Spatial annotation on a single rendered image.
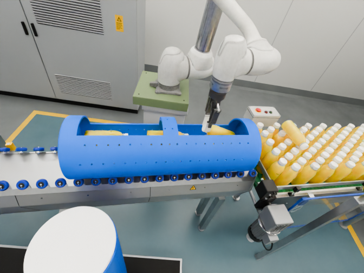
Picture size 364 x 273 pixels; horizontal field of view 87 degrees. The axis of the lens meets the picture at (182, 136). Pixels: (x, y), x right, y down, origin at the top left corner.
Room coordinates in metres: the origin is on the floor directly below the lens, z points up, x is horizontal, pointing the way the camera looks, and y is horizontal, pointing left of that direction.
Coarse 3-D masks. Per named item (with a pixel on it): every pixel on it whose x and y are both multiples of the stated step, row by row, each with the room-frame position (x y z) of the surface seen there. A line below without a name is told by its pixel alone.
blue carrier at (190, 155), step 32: (64, 128) 0.48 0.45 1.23; (96, 128) 0.65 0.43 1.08; (128, 128) 0.70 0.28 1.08; (160, 128) 0.75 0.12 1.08; (192, 128) 0.81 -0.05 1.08; (256, 128) 0.74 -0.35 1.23; (64, 160) 0.39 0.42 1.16; (96, 160) 0.42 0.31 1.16; (128, 160) 0.45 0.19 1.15; (160, 160) 0.49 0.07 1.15; (192, 160) 0.54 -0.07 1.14; (224, 160) 0.58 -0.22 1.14; (256, 160) 0.63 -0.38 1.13
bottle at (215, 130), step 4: (212, 128) 0.75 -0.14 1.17; (216, 128) 0.75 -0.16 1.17; (220, 128) 0.77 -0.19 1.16; (224, 128) 0.79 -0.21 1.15; (208, 132) 0.74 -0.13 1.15; (212, 132) 0.73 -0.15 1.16; (216, 132) 0.74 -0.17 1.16; (220, 132) 0.75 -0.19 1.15; (224, 132) 0.76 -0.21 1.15; (228, 132) 0.78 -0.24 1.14; (232, 132) 0.80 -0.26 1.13
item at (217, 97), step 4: (212, 92) 0.72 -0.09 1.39; (216, 92) 0.72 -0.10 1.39; (212, 96) 0.72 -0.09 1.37; (216, 96) 0.71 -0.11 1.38; (220, 96) 0.71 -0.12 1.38; (224, 96) 0.73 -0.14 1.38; (212, 100) 0.75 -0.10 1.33; (216, 100) 0.71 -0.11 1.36; (220, 100) 0.72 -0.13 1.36; (216, 104) 0.71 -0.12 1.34
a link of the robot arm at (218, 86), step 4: (212, 76) 0.74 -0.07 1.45; (212, 80) 0.73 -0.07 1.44; (216, 80) 0.71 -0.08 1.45; (212, 84) 0.72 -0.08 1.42; (216, 84) 0.71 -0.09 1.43; (220, 84) 0.71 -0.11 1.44; (224, 84) 0.71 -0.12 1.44; (228, 84) 0.71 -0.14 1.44; (212, 88) 0.72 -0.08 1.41; (216, 88) 0.71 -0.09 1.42; (220, 88) 0.71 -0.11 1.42; (224, 88) 0.71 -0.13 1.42; (228, 88) 0.72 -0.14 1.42; (220, 92) 0.71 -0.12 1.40; (224, 92) 0.71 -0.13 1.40
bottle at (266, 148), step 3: (264, 144) 0.84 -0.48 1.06; (267, 144) 0.83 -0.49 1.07; (264, 147) 0.82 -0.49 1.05; (267, 147) 0.82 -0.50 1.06; (270, 147) 0.82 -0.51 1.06; (264, 150) 0.81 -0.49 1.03; (267, 150) 0.81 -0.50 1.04; (270, 150) 0.82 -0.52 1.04; (261, 153) 0.82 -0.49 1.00; (264, 153) 0.81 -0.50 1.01; (261, 156) 0.81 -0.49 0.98; (261, 159) 0.81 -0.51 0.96
